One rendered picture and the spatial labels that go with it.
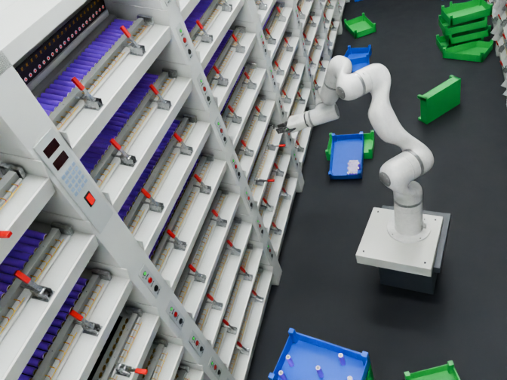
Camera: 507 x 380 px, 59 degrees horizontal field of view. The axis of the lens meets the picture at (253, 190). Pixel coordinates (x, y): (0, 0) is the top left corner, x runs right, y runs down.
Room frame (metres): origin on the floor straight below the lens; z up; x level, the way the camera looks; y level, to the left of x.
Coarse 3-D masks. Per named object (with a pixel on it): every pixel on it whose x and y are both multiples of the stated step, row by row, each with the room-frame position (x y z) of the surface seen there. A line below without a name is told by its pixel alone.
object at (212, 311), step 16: (240, 224) 1.46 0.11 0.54; (240, 240) 1.38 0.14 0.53; (224, 256) 1.31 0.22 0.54; (240, 256) 1.29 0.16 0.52; (224, 272) 1.23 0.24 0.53; (208, 288) 1.16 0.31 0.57; (224, 288) 1.16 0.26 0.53; (208, 304) 1.10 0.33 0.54; (224, 304) 1.09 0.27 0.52; (208, 320) 1.03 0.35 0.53; (208, 336) 0.97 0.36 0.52
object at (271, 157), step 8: (272, 120) 2.09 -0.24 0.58; (272, 136) 2.02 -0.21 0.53; (280, 136) 2.01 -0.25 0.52; (272, 152) 1.90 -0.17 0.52; (264, 160) 1.85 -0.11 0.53; (272, 160) 1.84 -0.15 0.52; (264, 168) 1.79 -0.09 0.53; (264, 176) 1.73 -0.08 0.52; (264, 184) 1.68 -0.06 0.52; (256, 192) 1.64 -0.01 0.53; (256, 200) 1.59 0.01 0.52
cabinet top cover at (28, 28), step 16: (32, 0) 1.23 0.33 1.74; (48, 0) 1.17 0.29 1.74; (64, 0) 1.13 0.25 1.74; (80, 0) 1.17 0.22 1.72; (0, 16) 1.19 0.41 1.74; (16, 16) 1.14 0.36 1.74; (32, 16) 1.08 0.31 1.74; (48, 16) 1.07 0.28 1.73; (64, 16) 1.11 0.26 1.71; (0, 32) 1.05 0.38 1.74; (16, 32) 1.01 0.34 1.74; (32, 32) 1.01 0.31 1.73; (48, 32) 1.05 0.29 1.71; (0, 48) 0.94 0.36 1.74; (16, 48) 0.96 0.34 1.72; (0, 64) 0.91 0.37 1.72
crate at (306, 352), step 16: (304, 336) 0.87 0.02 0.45; (288, 352) 0.86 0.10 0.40; (304, 352) 0.84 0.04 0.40; (320, 352) 0.81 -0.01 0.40; (336, 352) 0.79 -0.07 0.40; (352, 352) 0.75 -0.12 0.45; (288, 368) 0.80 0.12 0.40; (304, 368) 0.78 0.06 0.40; (336, 368) 0.74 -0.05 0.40; (352, 368) 0.72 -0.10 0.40; (368, 368) 0.70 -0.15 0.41
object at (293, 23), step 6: (294, 0) 2.74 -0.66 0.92; (294, 6) 2.72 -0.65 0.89; (294, 12) 2.69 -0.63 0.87; (294, 18) 2.68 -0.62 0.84; (288, 24) 2.70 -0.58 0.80; (294, 24) 2.69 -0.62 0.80; (300, 24) 2.76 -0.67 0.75; (300, 30) 2.73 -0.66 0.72; (300, 36) 2.71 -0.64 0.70; (300, 42) 2.68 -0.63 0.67; (300, 48) 2.68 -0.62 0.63; (294, 54) 2.71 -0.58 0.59; (300, 54) 2.69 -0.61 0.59; (306, 54) 2.75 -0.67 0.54; (306, 60) 2.72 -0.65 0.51; (306, 66) 2.70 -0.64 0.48; (306, 72) 2.68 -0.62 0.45; (306, 78) 2.69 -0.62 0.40; (312, 84) 2.74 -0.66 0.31; (312, 96) 2.69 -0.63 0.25; (312, 102) 2.68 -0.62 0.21
